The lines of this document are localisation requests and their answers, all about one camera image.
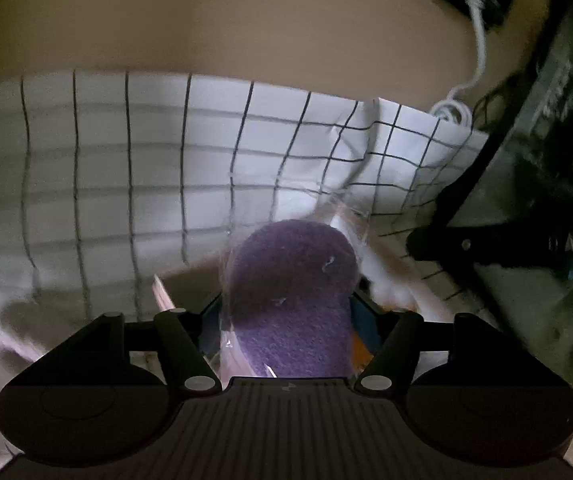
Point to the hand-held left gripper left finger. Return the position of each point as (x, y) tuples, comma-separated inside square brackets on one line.
[(210, 329)]

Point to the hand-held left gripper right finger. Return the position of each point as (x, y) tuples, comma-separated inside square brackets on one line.
[(367, 321)]

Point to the purple puff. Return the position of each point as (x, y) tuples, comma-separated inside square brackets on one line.
[(291, 290)]

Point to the white checked cloth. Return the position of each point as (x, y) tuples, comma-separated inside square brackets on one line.
[(116, 170)]

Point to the black computer monitor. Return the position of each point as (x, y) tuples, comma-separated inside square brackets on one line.
[(541, 160)]

